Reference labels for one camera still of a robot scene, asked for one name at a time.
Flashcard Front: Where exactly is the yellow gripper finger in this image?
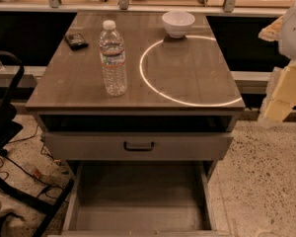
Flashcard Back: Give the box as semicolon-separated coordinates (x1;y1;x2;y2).
259;60;296;124
259;16;283;41

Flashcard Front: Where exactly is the clear plastic water bottle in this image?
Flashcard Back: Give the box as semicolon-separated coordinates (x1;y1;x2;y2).
99;20;127;96

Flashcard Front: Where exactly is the black metal cart frame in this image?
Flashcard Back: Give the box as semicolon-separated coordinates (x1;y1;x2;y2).
0;50;74;237

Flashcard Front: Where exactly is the black floor cable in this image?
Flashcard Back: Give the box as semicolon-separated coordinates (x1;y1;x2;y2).
0;125;70;204

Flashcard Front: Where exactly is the grey metal shelf rail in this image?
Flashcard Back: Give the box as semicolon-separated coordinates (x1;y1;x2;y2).
0;0;295;16

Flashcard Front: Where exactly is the open bottom drawer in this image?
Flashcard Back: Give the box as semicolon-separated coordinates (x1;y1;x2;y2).
61;161;231;237

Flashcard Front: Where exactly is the white ceramic bowl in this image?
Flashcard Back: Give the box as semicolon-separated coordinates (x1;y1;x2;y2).
162;11;195;39

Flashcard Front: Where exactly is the black drawer handle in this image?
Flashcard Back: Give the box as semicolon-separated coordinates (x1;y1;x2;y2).
123;141;155;152

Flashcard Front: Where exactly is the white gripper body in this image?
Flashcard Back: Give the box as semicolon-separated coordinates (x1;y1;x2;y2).
278;1;296;60

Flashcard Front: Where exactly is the wooden drawer cabinet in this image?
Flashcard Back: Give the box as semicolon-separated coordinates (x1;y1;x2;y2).
25;11;247;237

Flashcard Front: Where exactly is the grey middle drawer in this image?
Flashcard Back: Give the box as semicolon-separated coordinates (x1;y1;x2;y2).
41;132;233;161

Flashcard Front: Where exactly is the dark rxbar chocolate bar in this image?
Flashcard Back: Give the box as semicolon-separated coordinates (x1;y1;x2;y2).
64;34;89;50

